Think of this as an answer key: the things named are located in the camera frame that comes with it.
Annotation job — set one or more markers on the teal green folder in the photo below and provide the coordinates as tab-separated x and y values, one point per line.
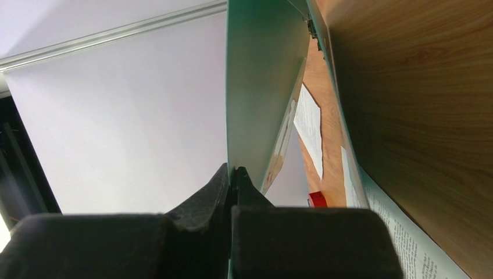
267	46

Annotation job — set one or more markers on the red small object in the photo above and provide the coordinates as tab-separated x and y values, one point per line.
317	200

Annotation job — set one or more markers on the printed paper sheet left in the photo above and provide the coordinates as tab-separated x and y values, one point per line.
308	125

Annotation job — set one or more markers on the silver folder clip mechanism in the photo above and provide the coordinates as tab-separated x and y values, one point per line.
312	31

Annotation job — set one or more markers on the printed paper sheet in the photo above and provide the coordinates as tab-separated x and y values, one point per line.
419	255
308	125

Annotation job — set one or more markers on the printed paper sheet centre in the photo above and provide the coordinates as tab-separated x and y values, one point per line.
419	255

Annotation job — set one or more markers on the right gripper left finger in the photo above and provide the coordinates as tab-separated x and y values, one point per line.
186	242

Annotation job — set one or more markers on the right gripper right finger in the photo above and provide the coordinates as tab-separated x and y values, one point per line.
294	242

